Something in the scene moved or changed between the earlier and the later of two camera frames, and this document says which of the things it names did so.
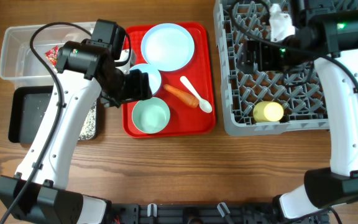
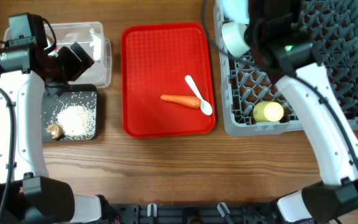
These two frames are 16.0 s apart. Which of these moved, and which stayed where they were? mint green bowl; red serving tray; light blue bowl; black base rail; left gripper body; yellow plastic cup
Moved: light blue bowl; left gripper body; mint green bowl
Stayed: black base rail; yellow plastic cup; red serving tray
